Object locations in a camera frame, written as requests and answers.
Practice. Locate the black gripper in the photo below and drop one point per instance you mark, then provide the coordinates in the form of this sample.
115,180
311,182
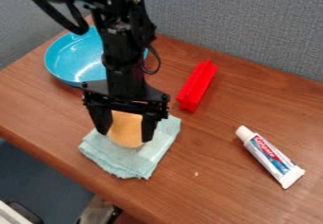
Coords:
124,92

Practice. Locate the yellow foam ball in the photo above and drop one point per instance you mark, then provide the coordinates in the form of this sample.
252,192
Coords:
126,129

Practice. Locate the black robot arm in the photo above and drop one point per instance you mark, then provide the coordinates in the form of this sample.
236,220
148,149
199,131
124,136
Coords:
127,33

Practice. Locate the blue plate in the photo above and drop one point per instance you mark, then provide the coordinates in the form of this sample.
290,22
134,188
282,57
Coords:
72,58

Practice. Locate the light green folded cloth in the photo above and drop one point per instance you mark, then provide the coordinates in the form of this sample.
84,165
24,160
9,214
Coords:
131,163

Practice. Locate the red plastic block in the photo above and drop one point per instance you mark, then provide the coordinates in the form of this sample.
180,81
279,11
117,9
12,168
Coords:
196,85

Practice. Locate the grey object under table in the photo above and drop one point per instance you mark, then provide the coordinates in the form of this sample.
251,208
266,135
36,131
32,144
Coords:
99,212

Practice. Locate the white toothpaste tube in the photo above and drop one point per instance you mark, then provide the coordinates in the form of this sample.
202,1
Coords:
278,164

